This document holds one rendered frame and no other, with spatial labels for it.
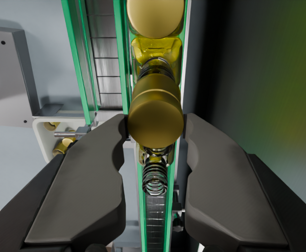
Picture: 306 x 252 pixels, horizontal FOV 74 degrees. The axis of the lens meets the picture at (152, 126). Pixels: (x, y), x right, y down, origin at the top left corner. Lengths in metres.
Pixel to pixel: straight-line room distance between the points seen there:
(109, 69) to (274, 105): 0.32
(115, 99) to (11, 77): 0.29
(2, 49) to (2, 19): 0.08
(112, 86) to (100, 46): 0.08
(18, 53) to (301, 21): 0.56
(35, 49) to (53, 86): 0.10
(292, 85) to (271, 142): 0.06
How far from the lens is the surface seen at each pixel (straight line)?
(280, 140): 0.23
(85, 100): 0.39
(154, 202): 0.69
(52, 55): 0.63
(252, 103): 0.28
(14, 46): 0.61
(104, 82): 0.46
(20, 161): 0.89
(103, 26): 0.43
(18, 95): 0.66
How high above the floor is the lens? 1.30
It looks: 58 degrees down
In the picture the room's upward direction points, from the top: 178 degrees counter-clockwise
